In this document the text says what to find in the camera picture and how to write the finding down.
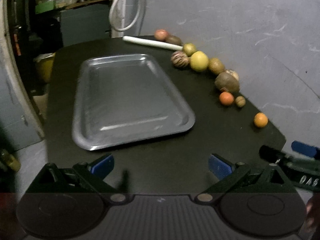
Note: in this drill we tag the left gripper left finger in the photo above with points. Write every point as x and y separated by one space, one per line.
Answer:
92 174

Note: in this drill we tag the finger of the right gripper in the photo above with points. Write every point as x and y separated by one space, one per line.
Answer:
272 155
305 149

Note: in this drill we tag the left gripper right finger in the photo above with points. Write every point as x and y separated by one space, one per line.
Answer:
232 177

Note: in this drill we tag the orange tangerine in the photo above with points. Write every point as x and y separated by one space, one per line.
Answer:
226 98
260 120

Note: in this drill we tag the small tan round fruit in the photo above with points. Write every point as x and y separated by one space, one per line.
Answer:
240 101

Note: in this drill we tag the large brown oval fruit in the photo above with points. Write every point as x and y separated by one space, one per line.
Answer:
227 83

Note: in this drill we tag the cream striped pepino melon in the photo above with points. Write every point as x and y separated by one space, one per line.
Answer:
233 73

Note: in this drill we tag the silver metal tray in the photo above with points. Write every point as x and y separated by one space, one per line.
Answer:
126 98

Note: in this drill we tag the olive green round fruit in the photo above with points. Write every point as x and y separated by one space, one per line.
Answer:
216 66

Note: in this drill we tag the large yellow lemon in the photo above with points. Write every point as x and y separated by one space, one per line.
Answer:
199 61

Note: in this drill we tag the yellow container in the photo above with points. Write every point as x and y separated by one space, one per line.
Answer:
45 66

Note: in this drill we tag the small green yellow fruit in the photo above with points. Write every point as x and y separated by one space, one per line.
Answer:
189 49

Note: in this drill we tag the white tube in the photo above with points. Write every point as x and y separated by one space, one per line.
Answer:
151 43

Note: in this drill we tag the brown kiwi fruit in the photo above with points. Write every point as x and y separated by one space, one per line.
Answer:
171 39

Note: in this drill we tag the grey cabinet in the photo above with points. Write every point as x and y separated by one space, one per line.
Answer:
85 24

